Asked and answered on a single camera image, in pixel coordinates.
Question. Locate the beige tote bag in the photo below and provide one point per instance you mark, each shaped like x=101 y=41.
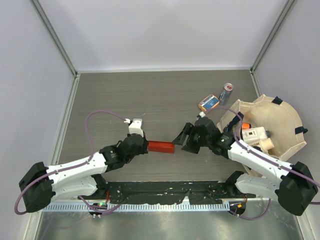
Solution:
x=280 y=119

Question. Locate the orange blue snack pack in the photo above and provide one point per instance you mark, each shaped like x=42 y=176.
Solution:
x=208 y=103

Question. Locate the orange capped bottle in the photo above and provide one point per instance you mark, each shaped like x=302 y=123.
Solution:
x=246 y=126

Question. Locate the white slotted cable duct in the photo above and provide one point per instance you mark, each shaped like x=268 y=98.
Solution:
x=185 y=206

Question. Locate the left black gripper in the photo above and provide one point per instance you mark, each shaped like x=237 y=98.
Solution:
x=144 y=150

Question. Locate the red paper box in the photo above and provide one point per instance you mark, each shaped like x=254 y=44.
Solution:
x=161 y=147

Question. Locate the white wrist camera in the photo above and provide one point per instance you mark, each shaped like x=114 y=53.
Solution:
x=201 y=115
x=135 y=126

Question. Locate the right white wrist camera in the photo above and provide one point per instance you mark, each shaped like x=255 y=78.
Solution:
x=201 y=115

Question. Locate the silver drink can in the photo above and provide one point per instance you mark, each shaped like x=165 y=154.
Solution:
x=225 y=93

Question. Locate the white cosmetic box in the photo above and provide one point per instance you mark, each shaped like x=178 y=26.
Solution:
x=254 y=134

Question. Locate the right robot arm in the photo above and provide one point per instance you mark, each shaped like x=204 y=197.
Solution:
x=291 y=185

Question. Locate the beige cylinder bottle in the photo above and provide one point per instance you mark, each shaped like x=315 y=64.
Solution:
x=264 y=144

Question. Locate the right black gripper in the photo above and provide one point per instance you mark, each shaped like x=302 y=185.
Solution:
x=189 y=129

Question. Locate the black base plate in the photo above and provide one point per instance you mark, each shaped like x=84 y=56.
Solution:
x=171 y=192

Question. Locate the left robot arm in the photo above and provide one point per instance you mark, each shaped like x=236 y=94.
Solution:
x=42 y=184

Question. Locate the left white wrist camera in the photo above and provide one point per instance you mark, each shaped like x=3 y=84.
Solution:
x=135 y=126

